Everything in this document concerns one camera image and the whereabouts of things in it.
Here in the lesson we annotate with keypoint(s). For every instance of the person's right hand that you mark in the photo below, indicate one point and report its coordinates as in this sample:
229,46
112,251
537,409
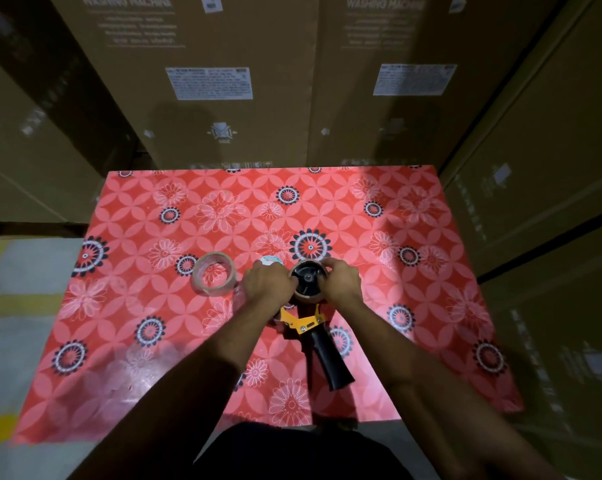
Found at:
346,284

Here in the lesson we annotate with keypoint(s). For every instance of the person's left hand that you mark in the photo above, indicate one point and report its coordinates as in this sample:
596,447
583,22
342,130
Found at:
266,287

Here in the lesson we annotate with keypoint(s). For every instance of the person's left fingers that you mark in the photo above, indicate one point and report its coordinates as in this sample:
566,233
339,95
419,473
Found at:
287,283

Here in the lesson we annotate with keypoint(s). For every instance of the person's right fingers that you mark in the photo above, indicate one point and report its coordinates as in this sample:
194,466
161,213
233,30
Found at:
330,274

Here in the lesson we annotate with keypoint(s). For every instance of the brown tape roll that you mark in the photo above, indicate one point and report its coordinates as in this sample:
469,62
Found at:
308,296

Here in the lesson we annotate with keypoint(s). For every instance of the black yellow tape dispenser gun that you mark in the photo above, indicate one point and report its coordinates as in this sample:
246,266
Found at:
333,364

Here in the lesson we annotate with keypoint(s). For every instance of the person's left forearm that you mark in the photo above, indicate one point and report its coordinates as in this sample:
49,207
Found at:
196,384

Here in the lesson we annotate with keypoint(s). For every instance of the person's right forearm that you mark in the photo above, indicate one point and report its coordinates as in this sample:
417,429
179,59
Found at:
411,374

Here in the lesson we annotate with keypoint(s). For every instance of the white round tape roll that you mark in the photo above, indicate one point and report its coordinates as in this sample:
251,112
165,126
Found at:
271,259

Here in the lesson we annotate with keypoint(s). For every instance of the clear tape roll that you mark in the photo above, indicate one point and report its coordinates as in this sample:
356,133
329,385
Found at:
203,282

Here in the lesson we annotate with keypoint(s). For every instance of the red floral tablecloth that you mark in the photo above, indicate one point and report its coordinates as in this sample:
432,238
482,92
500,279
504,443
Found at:
156,234

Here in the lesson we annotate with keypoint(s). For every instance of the large cardboard box white label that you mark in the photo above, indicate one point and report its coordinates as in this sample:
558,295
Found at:
231,129
406,124

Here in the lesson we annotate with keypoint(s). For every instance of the person's black clothing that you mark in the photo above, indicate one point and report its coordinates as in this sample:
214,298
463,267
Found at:
301,454

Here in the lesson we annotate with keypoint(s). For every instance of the white printed box label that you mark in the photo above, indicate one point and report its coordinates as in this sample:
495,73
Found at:
415,79
209,83

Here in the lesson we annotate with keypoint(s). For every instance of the large plain cardboard box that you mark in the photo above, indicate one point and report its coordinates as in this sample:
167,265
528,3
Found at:
550,144
26,159
560,354
61,69

